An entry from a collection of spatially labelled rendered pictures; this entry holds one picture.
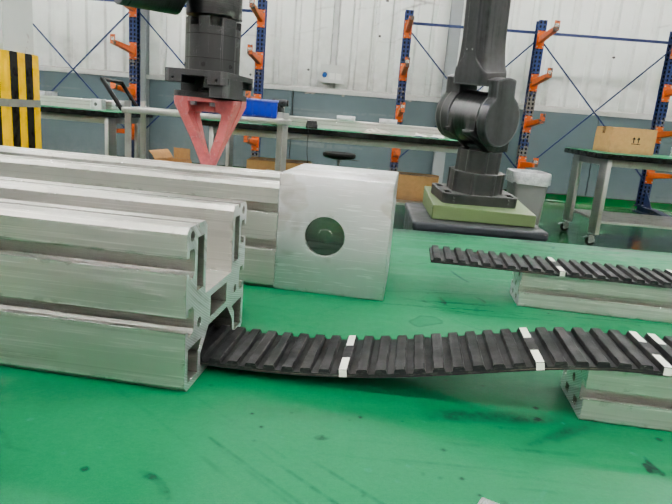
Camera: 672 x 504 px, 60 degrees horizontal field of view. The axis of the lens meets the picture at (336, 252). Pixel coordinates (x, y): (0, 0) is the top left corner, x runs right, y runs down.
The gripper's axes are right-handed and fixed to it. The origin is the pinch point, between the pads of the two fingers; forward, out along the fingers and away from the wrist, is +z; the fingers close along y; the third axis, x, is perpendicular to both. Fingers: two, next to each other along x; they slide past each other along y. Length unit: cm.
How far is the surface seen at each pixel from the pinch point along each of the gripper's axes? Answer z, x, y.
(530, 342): 5.2, 29.6, 31.8
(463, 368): 6.1, 25.9, 34.4
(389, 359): 6.9, 22.1, 32.5
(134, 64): -47, -336, -668
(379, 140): 11, -6, -438
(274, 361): 7.3, 16.0, 33.9
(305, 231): 3.3, 14.4, 17.8
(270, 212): 2.1, 11.4, 17.6
